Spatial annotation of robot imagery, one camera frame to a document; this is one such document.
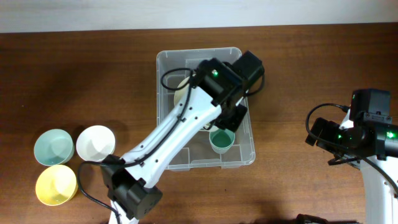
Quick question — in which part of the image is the large cream bowl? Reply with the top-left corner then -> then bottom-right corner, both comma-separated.
174,77 -> 190,106

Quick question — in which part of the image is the mint green plastic cup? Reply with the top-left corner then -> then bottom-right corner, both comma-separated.
209,129 -> 236,154

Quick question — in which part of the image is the white small bowl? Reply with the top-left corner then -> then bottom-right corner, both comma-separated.
76,125 -> 116,162

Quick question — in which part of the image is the yellow small bowl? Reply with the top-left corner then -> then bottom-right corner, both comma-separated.
35,165 -> 78,206

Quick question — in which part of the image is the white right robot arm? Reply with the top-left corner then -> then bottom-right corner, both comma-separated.
305,105 -> 397,223

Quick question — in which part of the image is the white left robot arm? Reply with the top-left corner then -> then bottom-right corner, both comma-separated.
101,55 -> 264,223

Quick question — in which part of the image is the clear plastic storage bin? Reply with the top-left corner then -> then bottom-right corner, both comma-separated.
156,47 -> 256,171

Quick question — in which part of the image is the mint green small bowl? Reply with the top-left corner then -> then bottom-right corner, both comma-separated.
34,129 -> 75,166

